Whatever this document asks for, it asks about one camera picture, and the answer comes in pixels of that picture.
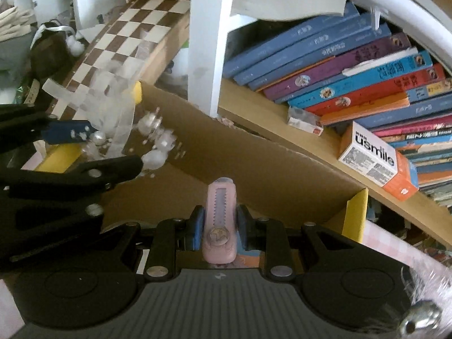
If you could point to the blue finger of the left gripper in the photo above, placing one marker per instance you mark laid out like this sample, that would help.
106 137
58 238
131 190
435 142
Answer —
100 176
67 132

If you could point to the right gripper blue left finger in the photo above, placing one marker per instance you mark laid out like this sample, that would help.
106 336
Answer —
169 237

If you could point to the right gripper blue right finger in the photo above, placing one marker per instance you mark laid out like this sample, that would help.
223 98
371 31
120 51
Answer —
268 236

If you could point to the pink utility knife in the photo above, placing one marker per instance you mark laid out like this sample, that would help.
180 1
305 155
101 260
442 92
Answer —
220 240

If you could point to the pearl ribbon hair accessory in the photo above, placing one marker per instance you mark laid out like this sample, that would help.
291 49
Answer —
105 118

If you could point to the usmile toothpaste box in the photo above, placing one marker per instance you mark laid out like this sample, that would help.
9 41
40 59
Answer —
246 259

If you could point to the yellow cardboard box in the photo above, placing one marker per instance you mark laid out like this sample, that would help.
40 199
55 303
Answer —
271 181

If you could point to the wooden chessboard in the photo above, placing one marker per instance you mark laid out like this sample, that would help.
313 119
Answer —
143 37

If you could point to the small red white box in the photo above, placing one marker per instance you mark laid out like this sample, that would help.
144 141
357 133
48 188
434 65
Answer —
305 121

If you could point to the usmile box on shelf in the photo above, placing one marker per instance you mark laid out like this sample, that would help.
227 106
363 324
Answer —
379 162

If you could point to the row of leaning books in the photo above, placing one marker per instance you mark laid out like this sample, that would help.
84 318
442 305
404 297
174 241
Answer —
334 64

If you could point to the white desk lamp bar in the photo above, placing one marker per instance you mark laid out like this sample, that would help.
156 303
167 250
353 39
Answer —
416 22

